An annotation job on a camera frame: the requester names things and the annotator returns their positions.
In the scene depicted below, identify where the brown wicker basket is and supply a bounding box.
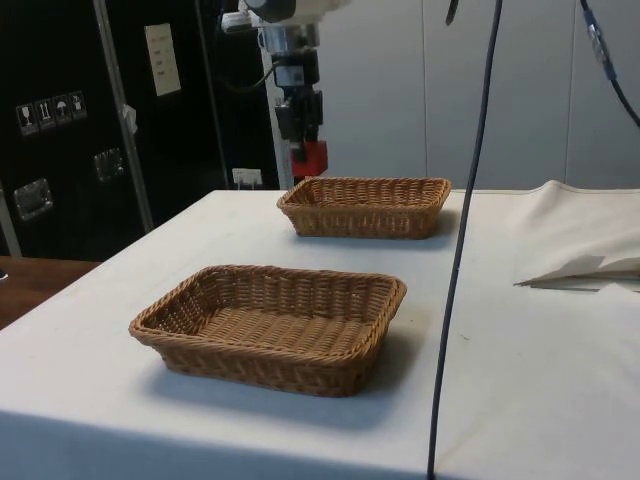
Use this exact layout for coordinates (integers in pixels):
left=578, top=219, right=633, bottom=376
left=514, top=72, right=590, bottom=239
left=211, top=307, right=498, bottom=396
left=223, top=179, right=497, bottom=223
left=275, top=175, right=453, bottom=241
left=127, top=264, right=409, bottom=399

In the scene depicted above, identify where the black cabinet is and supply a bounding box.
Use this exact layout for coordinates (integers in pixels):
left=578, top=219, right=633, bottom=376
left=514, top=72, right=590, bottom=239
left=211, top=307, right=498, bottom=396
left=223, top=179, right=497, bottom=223
left=0, top=0, right=281, bottom=262

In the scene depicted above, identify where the red cube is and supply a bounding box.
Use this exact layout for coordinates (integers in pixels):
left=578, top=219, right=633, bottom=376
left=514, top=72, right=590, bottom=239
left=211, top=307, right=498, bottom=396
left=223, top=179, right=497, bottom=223
left=291, top=139, right=330, bottom=178

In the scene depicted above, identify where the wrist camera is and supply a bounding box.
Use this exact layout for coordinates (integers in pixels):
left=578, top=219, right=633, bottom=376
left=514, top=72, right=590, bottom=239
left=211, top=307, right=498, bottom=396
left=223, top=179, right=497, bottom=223
left=220, top=10, right=256, bottom=34

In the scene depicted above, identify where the pale locker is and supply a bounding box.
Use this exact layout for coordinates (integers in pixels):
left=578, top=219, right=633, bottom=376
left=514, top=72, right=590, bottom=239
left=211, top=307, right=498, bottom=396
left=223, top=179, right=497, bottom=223
left=269, top=0, right=426, bottom=191

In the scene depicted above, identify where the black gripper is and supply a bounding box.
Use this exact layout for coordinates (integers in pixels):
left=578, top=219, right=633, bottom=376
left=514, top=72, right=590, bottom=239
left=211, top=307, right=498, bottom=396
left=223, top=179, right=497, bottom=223
left=272, top=47, right=326, bottom=164

